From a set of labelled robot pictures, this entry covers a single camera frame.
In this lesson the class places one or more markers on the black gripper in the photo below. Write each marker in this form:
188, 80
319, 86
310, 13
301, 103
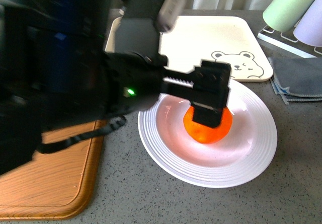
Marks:
134, 81

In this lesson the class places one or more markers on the light green cup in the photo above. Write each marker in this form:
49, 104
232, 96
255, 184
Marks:
282, 15

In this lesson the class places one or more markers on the wooden cutting board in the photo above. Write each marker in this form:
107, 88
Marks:
54, 186

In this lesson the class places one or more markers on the folded grey cloth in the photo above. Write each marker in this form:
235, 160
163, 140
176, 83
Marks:
296, 79

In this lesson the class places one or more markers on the white ridged deep plate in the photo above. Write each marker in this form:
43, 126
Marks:
242, 155

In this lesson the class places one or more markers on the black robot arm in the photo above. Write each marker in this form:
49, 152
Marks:
72, 69

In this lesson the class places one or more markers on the white cup rack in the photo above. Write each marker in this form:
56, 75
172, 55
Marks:
288, 42

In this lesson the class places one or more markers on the cream bear serving tray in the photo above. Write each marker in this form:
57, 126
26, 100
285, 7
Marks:
193, 39

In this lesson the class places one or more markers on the lilac cup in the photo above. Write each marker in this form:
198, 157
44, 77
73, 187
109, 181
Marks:
308, 30

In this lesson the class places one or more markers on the orange fruit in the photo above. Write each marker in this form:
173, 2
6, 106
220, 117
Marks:
204, 134

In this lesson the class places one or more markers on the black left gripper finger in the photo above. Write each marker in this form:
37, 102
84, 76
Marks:
208, 106

